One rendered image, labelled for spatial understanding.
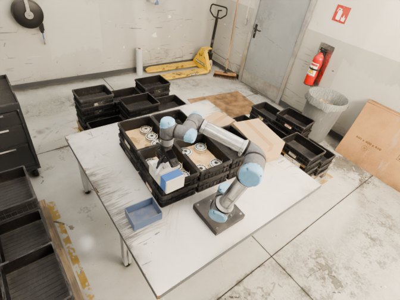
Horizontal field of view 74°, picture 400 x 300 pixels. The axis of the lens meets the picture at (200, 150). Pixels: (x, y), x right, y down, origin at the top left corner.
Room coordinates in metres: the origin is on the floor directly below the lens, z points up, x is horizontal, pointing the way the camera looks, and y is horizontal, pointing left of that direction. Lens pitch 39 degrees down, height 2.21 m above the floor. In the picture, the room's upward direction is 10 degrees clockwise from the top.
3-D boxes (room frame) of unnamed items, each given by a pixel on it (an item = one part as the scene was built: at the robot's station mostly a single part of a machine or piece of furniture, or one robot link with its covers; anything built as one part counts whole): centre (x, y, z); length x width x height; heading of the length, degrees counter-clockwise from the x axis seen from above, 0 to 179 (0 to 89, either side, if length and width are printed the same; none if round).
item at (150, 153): (1.39, 0.21, 0.87); 0.40 x 0.30 x 0.11; 40
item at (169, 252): (1.71, 0.06, 0.35); 1.60 x 1.60 x 0.70; 43
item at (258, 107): (3.24, -0.84, 0.31); 0.40 x 0.30 x 0.34; 43
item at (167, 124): (1.13, 0.18, 1.41); 0.09 x 0.08 x 0.11; 77
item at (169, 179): (1.11, 0.17, 1.09); 0.20 x 0.12 x 0.09; 43
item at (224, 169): (1.59, -0.02, 0.87); 0.40 x 0.30 x 0.11; 40
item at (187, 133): (1.12, 0.09, 1.41); 0.11 x 0.11 x 0.08; 77
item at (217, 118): (2.16, -0.12, 0.78); 0.30 x 0.22 x 0.16; 148
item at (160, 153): (1.13, 0.19, 1.25); 0.09 x 0.08 x 0.12; 43
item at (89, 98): (2.75, 1.37, 0.37); 0.40 x 0.30 x 0.45; 133
